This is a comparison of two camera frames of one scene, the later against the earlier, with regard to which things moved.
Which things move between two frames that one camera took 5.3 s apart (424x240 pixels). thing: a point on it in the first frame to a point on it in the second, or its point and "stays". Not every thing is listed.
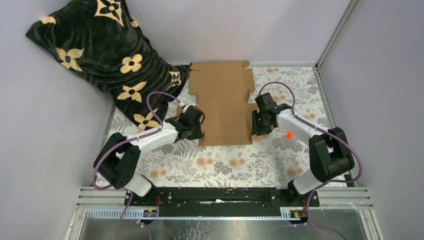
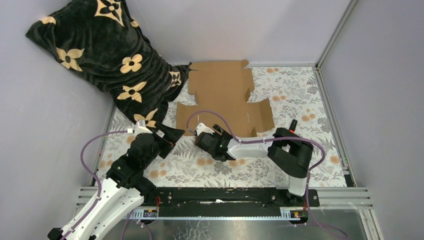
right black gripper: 255,129 to 215,134
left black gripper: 198,134 to 171,134
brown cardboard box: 222,88 stays
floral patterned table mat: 277,159 stays
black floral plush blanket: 102,42 stays
